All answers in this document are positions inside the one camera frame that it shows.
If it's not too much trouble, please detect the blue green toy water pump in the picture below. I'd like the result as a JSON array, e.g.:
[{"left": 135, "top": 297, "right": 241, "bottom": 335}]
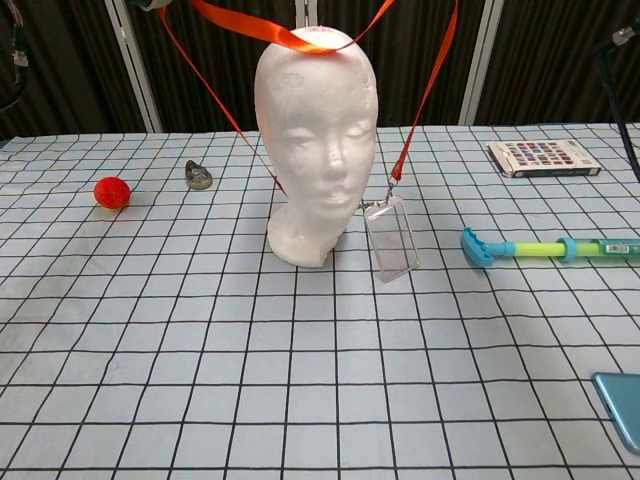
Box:
[{"left": 460, "top": 227, "right": 640, "bottom": 269}]

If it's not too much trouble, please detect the black screen panel white frame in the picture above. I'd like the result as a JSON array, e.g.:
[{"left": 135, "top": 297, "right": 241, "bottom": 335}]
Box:
[
  {"left": 464, "top": 0, "right": 640, "bottom": 126},
  {"left": 0, "top": 0, "right": 162, "bottom": 141},
  {"left": 119, "top": 0, "right": 307, "bottom": 134},
  {"left": 299, "top": 0, "right": 504, "bottom": 129}
]

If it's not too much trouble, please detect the light blue smartphone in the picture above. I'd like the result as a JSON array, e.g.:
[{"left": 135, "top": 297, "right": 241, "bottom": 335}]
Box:
[{"left": 592, "top": 371, "right": 640, "bottom": 455}]

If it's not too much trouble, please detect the white foam mannequin head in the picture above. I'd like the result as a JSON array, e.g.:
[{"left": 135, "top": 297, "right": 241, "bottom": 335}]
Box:
[{"left": 253, "top": 25, "right": 379, "bottom": 269}]

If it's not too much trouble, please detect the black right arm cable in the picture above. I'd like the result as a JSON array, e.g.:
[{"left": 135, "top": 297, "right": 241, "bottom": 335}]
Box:
[{"left": 593, "top": 17, "right": 640, "bottom": 182}]

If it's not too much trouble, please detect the checked light blue tablecloth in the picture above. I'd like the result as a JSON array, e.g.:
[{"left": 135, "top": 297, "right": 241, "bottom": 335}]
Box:
[{"left": 0, "top": 122, "right": 640, "bottom": 480}]

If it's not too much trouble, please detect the orange lanyard with badge holder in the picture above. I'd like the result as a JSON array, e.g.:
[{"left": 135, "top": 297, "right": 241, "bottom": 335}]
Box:
[{"left": 158, "top": 0, "right": 460, "bottom": 285}]

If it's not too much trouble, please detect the grey correction tape dispenser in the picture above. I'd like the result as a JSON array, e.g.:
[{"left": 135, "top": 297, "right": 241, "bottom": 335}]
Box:
[{"left": 184, "top": 159, "right": 215, "bottom": 190}]

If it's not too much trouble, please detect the white box with coloured squares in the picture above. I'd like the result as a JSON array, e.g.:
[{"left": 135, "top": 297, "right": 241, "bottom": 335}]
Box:
[{"left": 486, "top": 139, "right": 601, "bottom": 179}]

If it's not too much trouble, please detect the red ball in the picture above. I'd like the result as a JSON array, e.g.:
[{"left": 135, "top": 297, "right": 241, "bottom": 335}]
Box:
[{"left": 93, "top": 175, "right": 132, "bottom": 211}]

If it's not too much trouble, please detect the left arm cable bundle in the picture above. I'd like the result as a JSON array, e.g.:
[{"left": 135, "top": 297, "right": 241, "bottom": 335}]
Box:
[{"left": 0, "top": 0, "right": 30, "bottom": 111}]

